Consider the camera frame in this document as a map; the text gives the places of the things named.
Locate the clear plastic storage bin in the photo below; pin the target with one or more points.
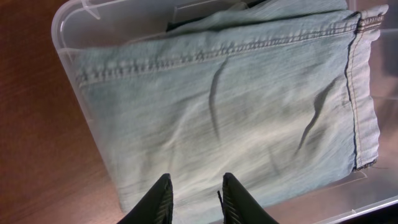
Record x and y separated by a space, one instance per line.
81 25

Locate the light blue jeans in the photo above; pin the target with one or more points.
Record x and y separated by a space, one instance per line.
277 94

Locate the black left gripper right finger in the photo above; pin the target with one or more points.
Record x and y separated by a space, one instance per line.
238 205

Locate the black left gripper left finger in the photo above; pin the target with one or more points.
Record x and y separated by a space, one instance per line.
155 207

